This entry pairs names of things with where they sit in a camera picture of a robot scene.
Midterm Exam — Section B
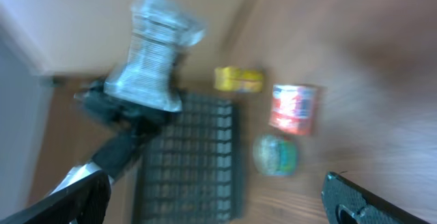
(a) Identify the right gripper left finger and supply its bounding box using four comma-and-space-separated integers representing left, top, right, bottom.
1, 171, 111, 224

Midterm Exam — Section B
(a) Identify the red juice carton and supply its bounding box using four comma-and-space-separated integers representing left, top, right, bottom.
269, 84, 319, 135

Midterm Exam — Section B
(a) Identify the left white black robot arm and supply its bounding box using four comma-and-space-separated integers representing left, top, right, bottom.
54, 0, 205, 192

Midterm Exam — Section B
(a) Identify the yellow lidded jar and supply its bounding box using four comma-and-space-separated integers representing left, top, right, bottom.
214, 66, 264, 93

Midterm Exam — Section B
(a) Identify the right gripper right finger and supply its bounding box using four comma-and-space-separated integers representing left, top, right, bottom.
321, 171, 425, 224

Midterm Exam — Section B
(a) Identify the silver tin can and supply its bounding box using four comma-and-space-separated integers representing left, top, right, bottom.
252, 134, 298, 176

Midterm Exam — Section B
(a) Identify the grey plastic mesh basket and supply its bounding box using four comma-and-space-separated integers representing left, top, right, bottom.
132, 92, 244, 223

